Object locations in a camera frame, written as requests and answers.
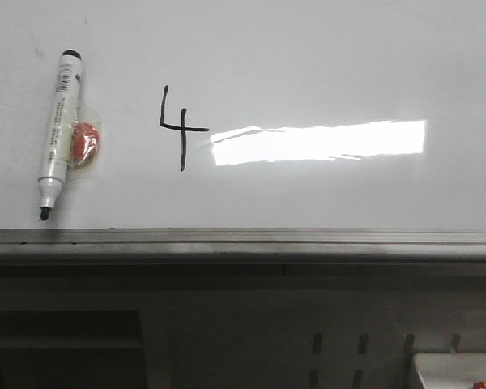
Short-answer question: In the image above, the small red object in bin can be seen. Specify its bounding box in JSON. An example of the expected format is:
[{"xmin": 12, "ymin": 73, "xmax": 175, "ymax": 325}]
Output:
[{"xmin": 472, "ymin": 381, "xmax": 486, "ymax": 389}]

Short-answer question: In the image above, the white plastic bin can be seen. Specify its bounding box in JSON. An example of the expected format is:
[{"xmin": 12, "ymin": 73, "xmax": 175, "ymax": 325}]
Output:
[{"xmin": 408, "ymin": 353, "xmax": 486, "ymax": 388}]

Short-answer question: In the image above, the white whiteboard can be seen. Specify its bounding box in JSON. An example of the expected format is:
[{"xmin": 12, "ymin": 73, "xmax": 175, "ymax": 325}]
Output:
[{"xmin": 0, "ymin": 1, "xmax": 486, "ymax": 229}]

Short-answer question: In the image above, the white whiteboard marker pen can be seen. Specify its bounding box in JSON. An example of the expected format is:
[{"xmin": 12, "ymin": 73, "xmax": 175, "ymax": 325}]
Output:
[{"xmin": 38, "ymin": 49, "xmax": 83, "ymax": 221}]

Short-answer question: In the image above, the metal whiteboard frame rail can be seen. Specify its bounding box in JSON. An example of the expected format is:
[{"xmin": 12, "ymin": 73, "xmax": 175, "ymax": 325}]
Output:
[{"xmin": 0, "ymin": 228, "xmax": 486, "ymax": 276}]

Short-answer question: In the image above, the red magnet taped to marker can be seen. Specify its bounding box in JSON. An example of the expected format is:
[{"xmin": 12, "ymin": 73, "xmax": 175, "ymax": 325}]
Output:
[{"xmin": 66, "ymin": 100, "xmax": 104, "ymax": 182}]

